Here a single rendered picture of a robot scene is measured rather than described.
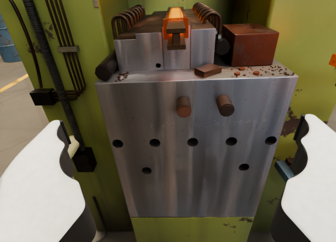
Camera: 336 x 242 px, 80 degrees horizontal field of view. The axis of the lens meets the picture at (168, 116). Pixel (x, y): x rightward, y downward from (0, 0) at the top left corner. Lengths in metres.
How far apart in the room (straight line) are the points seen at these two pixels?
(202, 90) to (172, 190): 0.30
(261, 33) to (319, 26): 0.24
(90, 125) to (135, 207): 0.30
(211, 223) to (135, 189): 0.27
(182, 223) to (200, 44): 0.53
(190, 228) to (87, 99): 0.52
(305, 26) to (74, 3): 0.57
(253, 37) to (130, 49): 0.24
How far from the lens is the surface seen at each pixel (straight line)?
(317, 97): 0.76
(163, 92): 0.39
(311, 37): 0.66
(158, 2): 0.90
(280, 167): 0.61
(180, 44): 0.33
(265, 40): 0.46
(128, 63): 0.44
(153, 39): 0.42
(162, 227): 0.74
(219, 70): 0.41
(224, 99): 0.39
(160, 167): 0.52
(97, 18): 0.59
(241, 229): 0.77
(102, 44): 0.60
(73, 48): 0.61
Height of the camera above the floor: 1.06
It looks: 32 degrees down
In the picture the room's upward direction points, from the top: 3 degrees counter-clockwise
